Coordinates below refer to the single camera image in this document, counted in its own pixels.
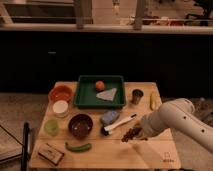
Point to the dark red grape bunch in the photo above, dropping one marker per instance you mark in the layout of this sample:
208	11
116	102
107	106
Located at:
131	134

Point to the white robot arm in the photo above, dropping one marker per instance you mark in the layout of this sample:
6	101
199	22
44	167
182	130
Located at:
178	114

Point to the metal cup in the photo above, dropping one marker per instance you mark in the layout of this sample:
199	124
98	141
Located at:
137	94

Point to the light green cup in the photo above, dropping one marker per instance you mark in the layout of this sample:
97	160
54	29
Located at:
51	127

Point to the orange tomato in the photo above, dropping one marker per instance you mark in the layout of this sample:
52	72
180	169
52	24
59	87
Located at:
99	86

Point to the grey folded cloth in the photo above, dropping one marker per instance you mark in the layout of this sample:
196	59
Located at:
107	95

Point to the green plastic tray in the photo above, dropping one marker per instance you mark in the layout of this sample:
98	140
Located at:
86	94

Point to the blue sponge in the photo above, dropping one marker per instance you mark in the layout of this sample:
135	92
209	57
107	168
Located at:
109	117

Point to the dark red bowl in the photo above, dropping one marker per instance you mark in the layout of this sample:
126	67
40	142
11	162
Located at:
80	126

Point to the orange plastic bowl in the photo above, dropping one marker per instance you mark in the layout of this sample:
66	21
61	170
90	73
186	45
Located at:
60	92

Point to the yellow banana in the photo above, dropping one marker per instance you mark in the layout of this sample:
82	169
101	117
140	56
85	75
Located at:
153	101

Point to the white round container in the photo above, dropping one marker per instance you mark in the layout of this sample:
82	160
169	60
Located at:
60	108

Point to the green chili pepper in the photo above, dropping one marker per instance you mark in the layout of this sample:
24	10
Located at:
82	148

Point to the white handled brush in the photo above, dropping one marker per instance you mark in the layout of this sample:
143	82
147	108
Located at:
107	130

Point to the black chair frame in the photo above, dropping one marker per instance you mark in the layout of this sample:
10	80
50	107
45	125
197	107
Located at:
25	142

